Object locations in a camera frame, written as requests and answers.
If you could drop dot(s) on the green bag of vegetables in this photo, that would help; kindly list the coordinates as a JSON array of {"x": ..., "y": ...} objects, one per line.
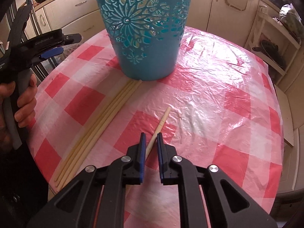
[{"x": 289, "y": 16}]

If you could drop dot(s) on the white wooden step stool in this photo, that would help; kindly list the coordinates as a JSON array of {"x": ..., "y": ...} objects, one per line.
[{"x": 285, "y": 109}]

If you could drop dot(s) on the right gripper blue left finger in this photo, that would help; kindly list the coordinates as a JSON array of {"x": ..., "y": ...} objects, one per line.
[{"x": 142, "y": 152}]

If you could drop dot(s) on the white rolling shelf cart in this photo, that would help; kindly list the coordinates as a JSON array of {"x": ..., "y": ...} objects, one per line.
[{"x": 271, "y": 40}]

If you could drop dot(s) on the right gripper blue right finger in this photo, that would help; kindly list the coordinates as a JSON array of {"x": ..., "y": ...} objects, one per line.
[{"x": 160, "y": 145}]

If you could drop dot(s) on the black wok on cart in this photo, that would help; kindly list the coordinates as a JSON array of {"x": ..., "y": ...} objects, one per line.
[{"x": 270, "y": 50}]

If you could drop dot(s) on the teal perforated plastic basket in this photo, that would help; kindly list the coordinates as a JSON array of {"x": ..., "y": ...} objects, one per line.
[{"x": 145, "y": 34}]

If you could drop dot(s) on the white floral trash bin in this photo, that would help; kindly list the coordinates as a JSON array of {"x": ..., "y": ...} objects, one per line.
[{"x": 68, "y": 49}]

